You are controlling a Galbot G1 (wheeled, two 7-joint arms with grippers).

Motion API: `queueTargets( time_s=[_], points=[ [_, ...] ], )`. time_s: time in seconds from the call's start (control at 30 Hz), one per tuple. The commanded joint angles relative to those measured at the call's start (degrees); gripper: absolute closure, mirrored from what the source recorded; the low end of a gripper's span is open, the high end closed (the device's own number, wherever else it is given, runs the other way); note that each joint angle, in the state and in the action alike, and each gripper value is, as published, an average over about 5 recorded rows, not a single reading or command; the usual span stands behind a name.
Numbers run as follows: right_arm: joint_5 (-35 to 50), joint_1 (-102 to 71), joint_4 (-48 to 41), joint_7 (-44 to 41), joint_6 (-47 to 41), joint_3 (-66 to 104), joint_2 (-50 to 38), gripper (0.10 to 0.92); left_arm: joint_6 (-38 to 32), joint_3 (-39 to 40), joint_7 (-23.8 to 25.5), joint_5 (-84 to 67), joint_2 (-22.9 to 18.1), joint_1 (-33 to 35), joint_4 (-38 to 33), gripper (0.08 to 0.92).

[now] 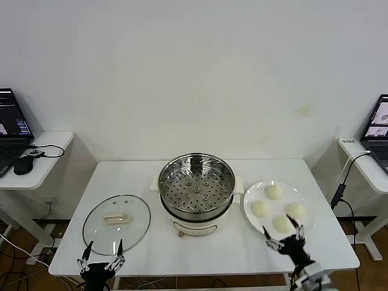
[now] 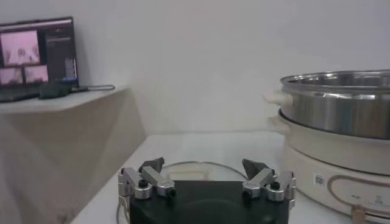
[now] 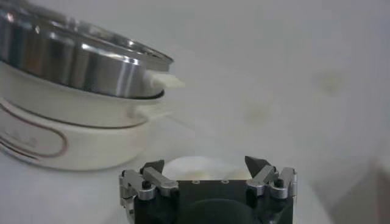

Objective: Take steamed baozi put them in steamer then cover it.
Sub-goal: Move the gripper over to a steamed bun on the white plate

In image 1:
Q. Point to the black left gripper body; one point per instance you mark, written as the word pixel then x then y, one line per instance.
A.
pixel 97 271

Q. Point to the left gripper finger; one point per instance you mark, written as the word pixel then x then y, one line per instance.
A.
pixel 88 249
pixel 120 247

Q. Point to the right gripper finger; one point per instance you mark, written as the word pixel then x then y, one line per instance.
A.
pixel 300 232
pixel 274 243

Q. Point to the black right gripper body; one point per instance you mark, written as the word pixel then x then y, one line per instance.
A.
pixel 292 247

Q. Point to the white steamed baozi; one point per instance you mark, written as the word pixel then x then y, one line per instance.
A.
pixel 260 208
pixel 281 225
pixel 295 210
pixel 273 192

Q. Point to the glass pot lid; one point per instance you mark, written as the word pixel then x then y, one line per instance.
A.
pixel 116 219

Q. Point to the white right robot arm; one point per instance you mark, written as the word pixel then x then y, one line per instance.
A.
pixel 312 274

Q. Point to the stainless steel steamer basket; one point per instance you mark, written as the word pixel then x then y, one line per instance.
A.
pixel 212 194

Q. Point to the white round plate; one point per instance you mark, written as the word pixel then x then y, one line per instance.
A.
pixel 257 192

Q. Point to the white floor power strip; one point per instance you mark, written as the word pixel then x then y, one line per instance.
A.
pixel 33 260

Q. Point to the cream electric cooker pot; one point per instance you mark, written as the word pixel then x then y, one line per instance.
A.
pixel 197 225

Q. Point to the white side table with mouse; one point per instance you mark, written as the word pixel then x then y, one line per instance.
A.
pixel 45 169

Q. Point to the small white labelled box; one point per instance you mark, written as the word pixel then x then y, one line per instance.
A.
pixel 347 141

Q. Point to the black computer mouse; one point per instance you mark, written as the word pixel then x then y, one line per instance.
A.
pixel 22 165

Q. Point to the small black usb hub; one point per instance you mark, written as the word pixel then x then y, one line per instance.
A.
pixel 34 153

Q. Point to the grey laptop bright screen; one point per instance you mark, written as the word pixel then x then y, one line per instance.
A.
pixel 377 130

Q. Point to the black laptop dark screen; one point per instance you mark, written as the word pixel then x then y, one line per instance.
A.
pixel 12 115

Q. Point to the white main table frame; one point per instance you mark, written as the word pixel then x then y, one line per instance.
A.
pixel 116 283

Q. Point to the white wall socket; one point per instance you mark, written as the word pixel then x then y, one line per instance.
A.
pixel 50 200

